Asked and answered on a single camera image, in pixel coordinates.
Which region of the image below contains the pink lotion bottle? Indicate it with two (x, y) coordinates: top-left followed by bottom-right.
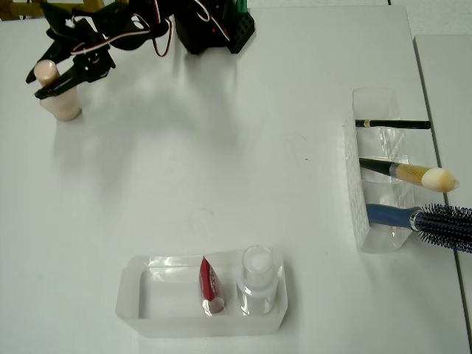
(32, 60), (83, 122)

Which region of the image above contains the makeup brush with mesh sleeve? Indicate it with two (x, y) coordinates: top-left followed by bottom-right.
(358, 157), (460, 193)

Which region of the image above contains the clear spray bottle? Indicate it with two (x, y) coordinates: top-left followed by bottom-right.
(235, 245), (277, 317)

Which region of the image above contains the red hand cream tube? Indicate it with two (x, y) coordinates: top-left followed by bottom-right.
(198, 254), (226, 317)

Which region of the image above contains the frosted plastic bin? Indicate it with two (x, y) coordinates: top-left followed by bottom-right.
(115, 249), (289, 339)

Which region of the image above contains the clear acrylic organizer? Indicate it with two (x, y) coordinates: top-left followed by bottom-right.
(342, 86), (416, 254)

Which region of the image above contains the black eyeliner pencil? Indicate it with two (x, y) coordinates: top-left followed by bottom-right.
(355, 118), (431, 130)

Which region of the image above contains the blue round hairbrush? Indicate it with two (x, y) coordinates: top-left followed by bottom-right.
(365, 202), (472, 254)

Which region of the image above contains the red white servo cable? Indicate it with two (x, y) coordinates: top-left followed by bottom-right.
(72, 13), (174, 58)

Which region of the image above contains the black gripper camera mount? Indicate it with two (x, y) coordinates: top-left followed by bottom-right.
(46, 16), (110, 47)

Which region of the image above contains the wooden frame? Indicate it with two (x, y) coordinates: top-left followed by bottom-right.
(0, 0), (49, 21)

